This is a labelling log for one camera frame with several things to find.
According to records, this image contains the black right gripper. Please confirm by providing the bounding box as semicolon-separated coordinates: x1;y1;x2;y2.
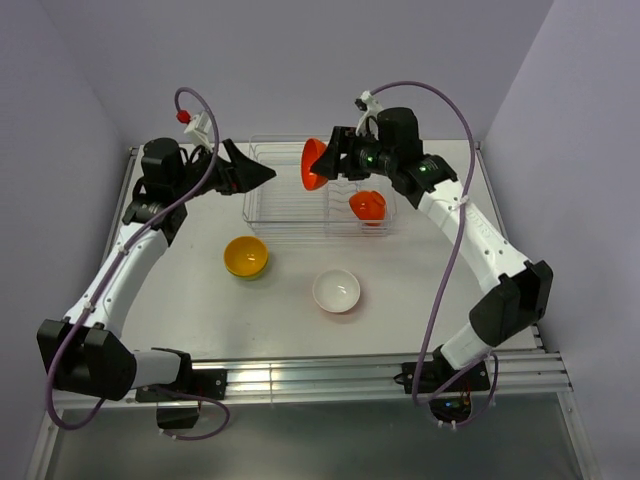
311;126;397;181

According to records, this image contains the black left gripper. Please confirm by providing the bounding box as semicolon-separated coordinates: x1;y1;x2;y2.
173;139;275;202

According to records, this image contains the orange bowl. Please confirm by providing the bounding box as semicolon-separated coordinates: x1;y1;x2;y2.
300;138;328;191

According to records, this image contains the orange bowl carried to rack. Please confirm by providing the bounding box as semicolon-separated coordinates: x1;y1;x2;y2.
349;190;386;227

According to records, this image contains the white bowl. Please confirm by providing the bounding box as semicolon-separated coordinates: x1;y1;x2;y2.
312;269;361;314

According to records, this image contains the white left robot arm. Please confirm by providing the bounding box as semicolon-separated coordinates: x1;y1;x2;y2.
37;138;276;400

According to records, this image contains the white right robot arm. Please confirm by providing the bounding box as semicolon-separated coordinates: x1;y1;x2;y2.
310;107;553;390

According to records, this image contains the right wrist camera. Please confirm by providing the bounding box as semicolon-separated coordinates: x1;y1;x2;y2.
355;90;383;136

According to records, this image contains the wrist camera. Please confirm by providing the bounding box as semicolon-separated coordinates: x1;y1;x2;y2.
176;110;213;151
355;90;383;136

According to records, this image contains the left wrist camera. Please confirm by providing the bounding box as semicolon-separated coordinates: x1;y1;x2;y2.
176;110;213;151

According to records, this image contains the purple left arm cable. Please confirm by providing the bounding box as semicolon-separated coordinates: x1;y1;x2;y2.
44;87;232;441

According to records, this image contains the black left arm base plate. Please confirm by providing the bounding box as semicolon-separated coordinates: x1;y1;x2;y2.
135;368;228;403

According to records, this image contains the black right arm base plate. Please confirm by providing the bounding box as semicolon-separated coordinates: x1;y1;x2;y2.
393;361;491;395

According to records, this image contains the aluminium table edge rail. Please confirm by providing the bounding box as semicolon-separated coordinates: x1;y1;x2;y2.
194;349;573;405

